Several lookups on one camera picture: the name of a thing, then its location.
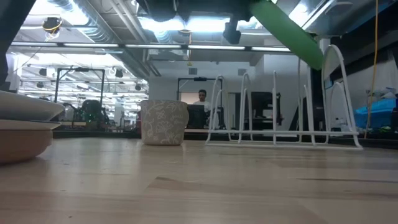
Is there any blue spiral patterned plate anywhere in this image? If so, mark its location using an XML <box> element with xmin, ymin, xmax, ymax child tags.
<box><xmin>0</xmin><ymin>119</ymin><xmax>62</xmax><ymax>131</ymax></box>

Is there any grey floral patterned cup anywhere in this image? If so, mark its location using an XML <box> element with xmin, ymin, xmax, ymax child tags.
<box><xmin>140</xmin><ymin>99</ymin><xmax>190</xmax><ymax>146</ymax></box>

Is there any black ceiling reel yellow cable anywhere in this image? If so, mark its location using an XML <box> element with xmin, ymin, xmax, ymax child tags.
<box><xmin>42</xmin><ymin>17</ymin><xmax>63</xmax><ymax>42</ymax></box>

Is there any blue tarp cover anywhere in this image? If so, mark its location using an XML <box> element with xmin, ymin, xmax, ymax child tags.
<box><xmin>354</xmin><ymin>98</ymin><xmax>398</xmax><ymax>129</ymax></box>

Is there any black table frame rail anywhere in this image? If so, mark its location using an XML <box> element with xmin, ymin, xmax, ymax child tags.
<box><xmin>52</xmin><ymin>129</ymin><xmax>398</xmax><ymax>150</ymax></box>

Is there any yellow hanging cable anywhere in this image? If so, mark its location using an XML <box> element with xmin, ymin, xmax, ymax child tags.
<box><xmin>364</xmin><ymin>0</ymin><xmax>379</xmax><ymax>139</ymax></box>

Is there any dark equipment with green lights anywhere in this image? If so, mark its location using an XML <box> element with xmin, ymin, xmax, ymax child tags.
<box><xmin>80</xmin><ymin>99</ymin><xmax>110</xmax><ymax>125</ymax></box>

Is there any long ceiling light strip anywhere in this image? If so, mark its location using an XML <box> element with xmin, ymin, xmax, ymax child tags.
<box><xmin>289</xmin><ymin>0</ymin><xmax>335</xmax><ymax>30</ymax></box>

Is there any black pillar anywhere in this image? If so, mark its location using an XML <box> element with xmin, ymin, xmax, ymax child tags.
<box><xmin>310</xmin><ymin>68</ymin><xmax>326</xmax><ymax>131</ymax></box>

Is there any white ceiling light tube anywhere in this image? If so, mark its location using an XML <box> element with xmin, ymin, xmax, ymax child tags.
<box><xmin>11</xmin><ymin>42</ymin><xmax>58</xmax><ymax>47</ymax></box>
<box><xmin>251</xmin><ymin>47</ymin><xmax>292</xmax><ymax>52</ymax></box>
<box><xmin>124</xmin><ymin>44</ymin><xmax>182</xmax><ymax>49</ymax></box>
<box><xmin>63</xmin><ymin>43</ymin><xmax>119</xmax><ymax>48</ymax></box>
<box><xmin>187</xmin><ymin>45</ymin><xmax>246</xmax><ymax>50</ymax></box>

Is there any white plastic bag pile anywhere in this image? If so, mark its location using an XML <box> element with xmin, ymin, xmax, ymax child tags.
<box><xmin>366</xmin><ymin>87</ymin><xmax>398</xmax><ymax>100</ymax></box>

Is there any grey ceramic plate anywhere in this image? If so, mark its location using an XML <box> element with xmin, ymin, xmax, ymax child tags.
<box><xmin>0</xmin><ymin>90</ymin><xmax>66</xmax><ymax>122</ymax></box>

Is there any bright ceiling light panel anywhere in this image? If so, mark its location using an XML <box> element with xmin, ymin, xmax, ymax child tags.
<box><xmin>138</xmin><ymin>14</ymin><xmax>233</xmax><ymax>34</ymax></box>

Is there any person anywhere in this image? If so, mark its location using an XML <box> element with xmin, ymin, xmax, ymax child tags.
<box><xmin>193</xmin><ymin>89</ymin><xmax>215</xmax><ymax>129</ymax></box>

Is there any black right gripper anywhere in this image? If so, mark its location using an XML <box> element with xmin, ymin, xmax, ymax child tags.
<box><xmin>136</xmin><ymin>0</ymin><xmax>259</xmax><ymax>23</ymax></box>

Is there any white wire dish rack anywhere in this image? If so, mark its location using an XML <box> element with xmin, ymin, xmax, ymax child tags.
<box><xmin>205</xmin><ymin>44</ymin><xmax>364</xmax><ymax>151</ymax></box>

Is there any green plate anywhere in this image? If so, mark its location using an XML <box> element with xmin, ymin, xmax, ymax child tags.
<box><xmin>248</xmin><ymin>0</ymin><xmax>325</xmax><ymax>71</ymax></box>

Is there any black computer monitor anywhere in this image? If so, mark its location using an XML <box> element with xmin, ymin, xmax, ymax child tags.
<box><xmin>187</xmin><ymin>105</ymin><xmax>206</xmax><ymax>129</ymax></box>

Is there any white board black frame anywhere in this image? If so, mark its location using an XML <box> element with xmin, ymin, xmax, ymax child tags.
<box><xmin>329</xmin><ymin>81</ymin><xmax>348</xmax><ymax>125</ymax></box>

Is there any dark shelf furniture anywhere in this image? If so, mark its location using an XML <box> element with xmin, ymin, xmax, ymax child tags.
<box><xmin>233</xmin><ymin>91</ymin><xmax>282</xmax><ymax>131</ymax></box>

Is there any black metal frame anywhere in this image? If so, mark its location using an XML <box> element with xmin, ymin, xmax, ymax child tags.
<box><xmin>54</xmin><ymin>67</ymin><xmax>106</xmax><ymax>105</ymax></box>
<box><xmin>177</xmin><ymin>77</ymin><xmax>223</xmax><ymax>103</ymax></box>

